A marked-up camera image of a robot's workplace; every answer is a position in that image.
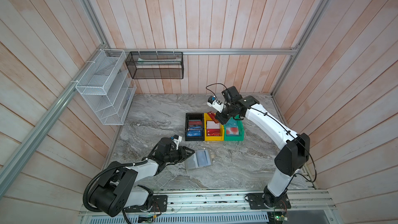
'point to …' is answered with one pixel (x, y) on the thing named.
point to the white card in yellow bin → (211, 124)
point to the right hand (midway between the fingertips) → (216, 116)
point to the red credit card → (213, 116)
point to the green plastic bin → (235, 121)
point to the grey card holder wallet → (199, 158)
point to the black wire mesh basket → (156, 65)
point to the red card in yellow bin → (213, 132)
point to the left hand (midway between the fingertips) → (193, 155)
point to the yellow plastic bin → (212, 138)
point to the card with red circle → (232, 130)
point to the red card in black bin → (195, 123)
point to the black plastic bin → (194, 116)
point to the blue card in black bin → (194, 133)
